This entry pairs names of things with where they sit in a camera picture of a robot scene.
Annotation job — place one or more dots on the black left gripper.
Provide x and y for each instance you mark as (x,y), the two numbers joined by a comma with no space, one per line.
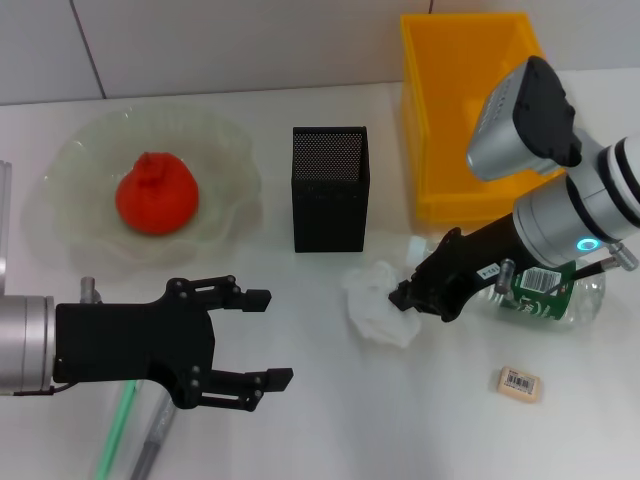
(135,340)

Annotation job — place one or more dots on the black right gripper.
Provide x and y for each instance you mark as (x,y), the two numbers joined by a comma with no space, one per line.
(465,270)

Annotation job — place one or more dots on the white paper ball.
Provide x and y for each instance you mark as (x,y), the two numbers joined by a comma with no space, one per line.
(370,310)

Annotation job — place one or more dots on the clear bottle with green label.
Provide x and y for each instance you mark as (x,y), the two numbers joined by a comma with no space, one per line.
(530,307)

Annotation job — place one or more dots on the orange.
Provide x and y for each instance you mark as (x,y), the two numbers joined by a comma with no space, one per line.
(157,200)

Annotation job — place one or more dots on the black mesh pen holder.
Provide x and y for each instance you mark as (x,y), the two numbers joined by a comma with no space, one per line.
(327,215)

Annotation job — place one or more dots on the beige eraser with barcode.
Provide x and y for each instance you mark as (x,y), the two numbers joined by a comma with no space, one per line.
(520,384)

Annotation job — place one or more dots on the grey pen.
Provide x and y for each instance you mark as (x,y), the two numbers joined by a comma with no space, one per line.
(150,445)

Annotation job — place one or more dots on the green pen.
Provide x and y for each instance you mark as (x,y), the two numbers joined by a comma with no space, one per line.
(112,435)

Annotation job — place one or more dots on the pale green glass fruit plate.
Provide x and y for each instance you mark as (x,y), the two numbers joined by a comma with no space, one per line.
(225,150)

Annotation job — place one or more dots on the yellow plastic bin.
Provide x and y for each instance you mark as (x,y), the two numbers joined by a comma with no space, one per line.
(440,125)

